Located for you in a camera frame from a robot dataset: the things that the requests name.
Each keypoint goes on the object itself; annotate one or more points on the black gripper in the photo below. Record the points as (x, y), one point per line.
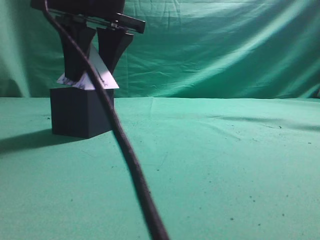
(72, 16)

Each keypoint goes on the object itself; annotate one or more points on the black cube block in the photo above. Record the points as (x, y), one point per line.
(77, 113)

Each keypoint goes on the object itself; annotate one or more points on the green backdrop cloth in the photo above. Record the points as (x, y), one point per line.
(263, 49)

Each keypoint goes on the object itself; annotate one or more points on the green table cloth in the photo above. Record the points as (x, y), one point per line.
(217, 169)

